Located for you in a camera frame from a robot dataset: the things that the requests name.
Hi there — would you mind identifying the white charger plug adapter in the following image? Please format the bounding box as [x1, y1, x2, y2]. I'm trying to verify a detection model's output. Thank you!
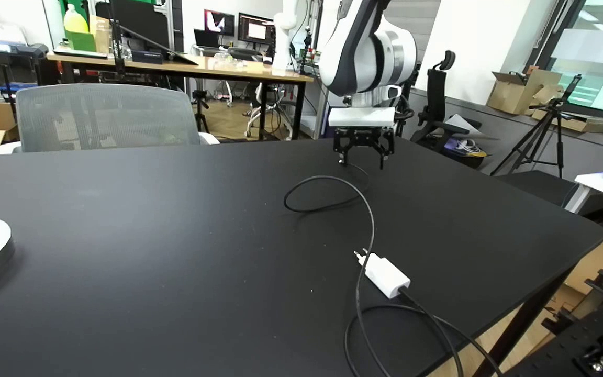
[352, 246, 413, 301]

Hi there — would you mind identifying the black panel on boom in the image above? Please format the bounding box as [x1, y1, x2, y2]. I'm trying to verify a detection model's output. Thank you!
[93, 0, 201, 68]

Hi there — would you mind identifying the black high-back chair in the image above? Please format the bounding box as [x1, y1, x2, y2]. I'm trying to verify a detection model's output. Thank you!
[413, 47, 490, 170]

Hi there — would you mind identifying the green yellow poster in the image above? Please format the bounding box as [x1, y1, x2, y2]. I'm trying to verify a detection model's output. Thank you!
[40, 0, 101, 59]

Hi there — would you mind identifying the grey mesh office chair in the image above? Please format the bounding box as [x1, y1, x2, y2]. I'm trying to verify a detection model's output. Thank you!
[0, 81, 221, 157]

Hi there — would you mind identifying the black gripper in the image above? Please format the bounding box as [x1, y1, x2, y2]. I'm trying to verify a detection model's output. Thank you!
[333, 128, 396, 171]

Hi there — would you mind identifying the dark computer monitor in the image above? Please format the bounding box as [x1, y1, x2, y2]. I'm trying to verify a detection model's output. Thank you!
[237, 10, 276, 45]

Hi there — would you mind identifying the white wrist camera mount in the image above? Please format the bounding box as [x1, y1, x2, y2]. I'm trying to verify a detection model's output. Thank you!
[327, 104, 397, 132]

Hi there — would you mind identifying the black camera tripod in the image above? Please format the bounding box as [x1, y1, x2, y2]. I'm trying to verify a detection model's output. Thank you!
[490, 71, 586, 180]

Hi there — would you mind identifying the long wooden desk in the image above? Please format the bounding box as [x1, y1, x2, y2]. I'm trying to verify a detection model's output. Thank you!
[46, 51, 317, 143]

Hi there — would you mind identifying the open cardboard box with flaps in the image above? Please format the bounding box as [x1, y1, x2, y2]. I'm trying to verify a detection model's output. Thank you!
[486, 66, 562, 117]

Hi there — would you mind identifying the black table leg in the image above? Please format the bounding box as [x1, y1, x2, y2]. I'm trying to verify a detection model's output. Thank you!
[472, 278, 561, 377]

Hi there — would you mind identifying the black charger cable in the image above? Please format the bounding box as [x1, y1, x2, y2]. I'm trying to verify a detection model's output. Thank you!
[281, 174, 506, 377]

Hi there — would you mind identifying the dark equipment cart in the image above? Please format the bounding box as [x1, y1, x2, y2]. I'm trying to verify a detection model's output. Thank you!
[0, 39, 49, 91]

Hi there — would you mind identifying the white grey cabinet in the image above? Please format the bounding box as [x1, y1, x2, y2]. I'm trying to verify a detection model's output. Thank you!
[299, 64, 331, 139]

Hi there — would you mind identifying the black metal rig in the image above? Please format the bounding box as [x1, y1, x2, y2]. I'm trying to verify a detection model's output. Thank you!
[503, 269, 603, 377]

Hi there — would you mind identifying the small black tripod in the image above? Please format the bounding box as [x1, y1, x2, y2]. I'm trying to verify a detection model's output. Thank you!
[191, 89, 214, 134]

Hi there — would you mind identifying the white curved stand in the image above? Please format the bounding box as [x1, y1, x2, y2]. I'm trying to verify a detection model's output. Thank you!
[272, 0, 317, 78]

